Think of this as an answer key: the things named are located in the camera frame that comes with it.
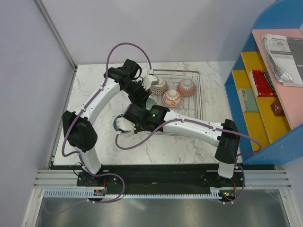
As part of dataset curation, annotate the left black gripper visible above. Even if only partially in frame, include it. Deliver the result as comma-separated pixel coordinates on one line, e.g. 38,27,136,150
123,80,152,109

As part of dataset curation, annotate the pale green ribbed bowl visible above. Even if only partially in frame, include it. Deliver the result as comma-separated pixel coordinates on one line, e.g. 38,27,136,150
145,98,157,110

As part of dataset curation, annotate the brown square pattern bowl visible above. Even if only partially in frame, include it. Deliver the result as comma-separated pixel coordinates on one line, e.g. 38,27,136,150
150,78,169,95

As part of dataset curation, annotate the blue triangle pattern bowl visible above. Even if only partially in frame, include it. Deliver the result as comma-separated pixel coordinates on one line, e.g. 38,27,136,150
113,114,124,133

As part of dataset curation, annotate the orange floral bowl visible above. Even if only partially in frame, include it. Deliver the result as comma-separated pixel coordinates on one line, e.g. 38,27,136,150
162,89,182,107

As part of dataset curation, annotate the metal wire dish rack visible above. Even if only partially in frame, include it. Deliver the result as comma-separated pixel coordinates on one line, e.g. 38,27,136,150
142,69,204,137

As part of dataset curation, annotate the leaf pattern bowl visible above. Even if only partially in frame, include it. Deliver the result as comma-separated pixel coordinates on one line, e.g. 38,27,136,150
177,79,196,97

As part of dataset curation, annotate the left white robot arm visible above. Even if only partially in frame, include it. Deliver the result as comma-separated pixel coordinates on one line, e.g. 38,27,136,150
62,59,159,186

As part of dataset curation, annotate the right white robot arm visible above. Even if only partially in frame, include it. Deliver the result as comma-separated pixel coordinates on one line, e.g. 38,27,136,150
116,104,241,186

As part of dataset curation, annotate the pale green box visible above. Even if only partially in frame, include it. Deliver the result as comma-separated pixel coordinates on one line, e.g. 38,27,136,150
238,88,259,113

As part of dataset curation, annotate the red patterned box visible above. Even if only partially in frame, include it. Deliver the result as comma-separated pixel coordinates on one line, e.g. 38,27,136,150
250,70,277,97

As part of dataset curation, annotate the aluminium corner profile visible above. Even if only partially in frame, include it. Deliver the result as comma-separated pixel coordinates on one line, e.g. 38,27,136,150
33,0,77,71

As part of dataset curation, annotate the blue wooden shelf unit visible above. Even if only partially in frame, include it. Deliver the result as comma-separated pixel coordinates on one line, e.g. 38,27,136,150
225,0,303,165

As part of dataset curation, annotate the brown small toy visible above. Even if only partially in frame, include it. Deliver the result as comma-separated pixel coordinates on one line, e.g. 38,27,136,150
270,99,285,116

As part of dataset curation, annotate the spiral bound booklet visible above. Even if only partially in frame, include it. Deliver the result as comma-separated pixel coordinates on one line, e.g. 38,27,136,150
262,34,303,87

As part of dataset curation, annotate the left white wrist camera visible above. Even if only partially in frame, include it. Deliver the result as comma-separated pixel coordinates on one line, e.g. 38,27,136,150
142,74,160,90

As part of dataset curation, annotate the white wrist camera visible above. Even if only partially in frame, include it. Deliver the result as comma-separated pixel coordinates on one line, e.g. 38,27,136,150
116,117,135,132
142,74,160,90

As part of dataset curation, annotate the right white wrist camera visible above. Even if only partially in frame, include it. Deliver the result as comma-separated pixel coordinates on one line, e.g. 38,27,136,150
116,117,135,132

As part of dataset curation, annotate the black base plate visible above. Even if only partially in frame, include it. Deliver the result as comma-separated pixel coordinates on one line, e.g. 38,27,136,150
77,164,243,194

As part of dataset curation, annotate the white cable duct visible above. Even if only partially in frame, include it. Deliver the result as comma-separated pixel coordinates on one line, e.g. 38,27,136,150
43,188,229,199

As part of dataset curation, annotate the aluminium rail frame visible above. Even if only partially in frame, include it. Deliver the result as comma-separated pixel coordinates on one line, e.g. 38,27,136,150
34,170,291,190

